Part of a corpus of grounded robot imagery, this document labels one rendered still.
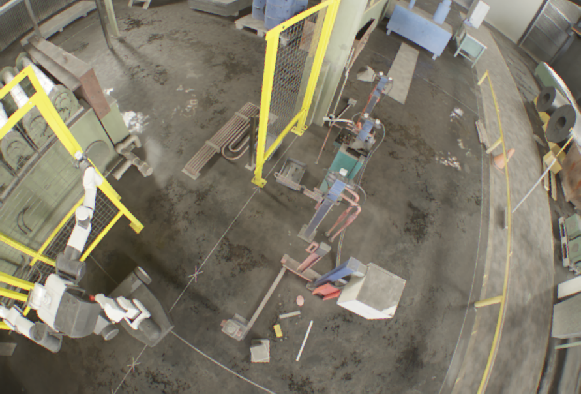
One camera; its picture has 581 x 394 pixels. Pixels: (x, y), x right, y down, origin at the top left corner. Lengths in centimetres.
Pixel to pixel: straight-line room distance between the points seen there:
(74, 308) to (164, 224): 170
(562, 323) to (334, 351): 434
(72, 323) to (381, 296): 175
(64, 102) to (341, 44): 285
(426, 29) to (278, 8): 384
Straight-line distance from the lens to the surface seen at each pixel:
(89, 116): 296
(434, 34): 714
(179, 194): 290
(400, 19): 714
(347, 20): 271
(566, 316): 566
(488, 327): 397
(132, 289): 257
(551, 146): 934
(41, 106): 164
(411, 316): 304
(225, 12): 609
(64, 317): 142
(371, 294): 172
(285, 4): 502
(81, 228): 148
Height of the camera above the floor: 250
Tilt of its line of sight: 58 degrees down
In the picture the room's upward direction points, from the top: 16 degrees clockwise
